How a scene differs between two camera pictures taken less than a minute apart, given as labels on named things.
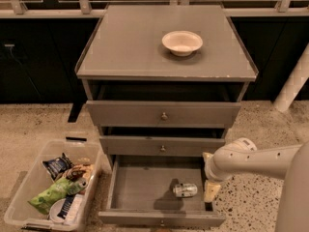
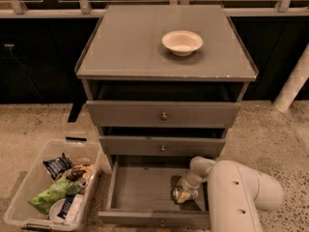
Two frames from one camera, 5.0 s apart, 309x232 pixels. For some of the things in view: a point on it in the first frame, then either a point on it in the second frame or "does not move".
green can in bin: (75, 187) does not move
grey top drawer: (164, 114) does not move
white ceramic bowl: (182, 43) does not move
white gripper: (210, 170) → (186, 183)
